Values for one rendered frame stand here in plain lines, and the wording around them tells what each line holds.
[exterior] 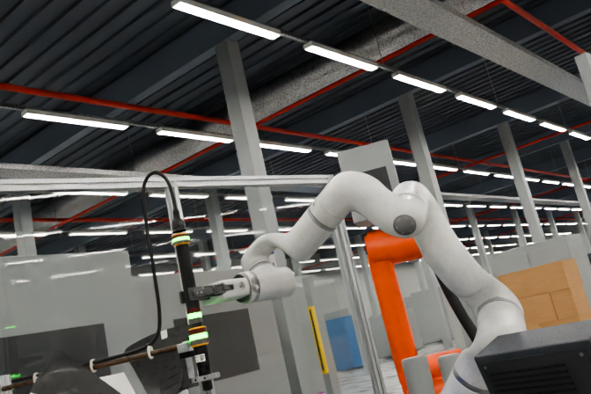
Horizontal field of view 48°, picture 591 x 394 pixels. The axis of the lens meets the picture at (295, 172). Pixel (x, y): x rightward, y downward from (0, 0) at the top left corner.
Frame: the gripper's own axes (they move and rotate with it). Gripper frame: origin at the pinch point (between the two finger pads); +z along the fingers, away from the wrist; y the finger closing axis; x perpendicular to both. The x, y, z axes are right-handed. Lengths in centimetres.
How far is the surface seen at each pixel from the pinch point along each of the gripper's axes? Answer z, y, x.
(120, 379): 2.7, 41.8, -16.0
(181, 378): 3.0, 6.5, -19.3
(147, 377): 7.0, 16.6, -17.2
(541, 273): -725, 323, 3
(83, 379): 26.7, 8.4, -14.5
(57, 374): 31.5, 11.1, -12.1
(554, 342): -29, -76, -28
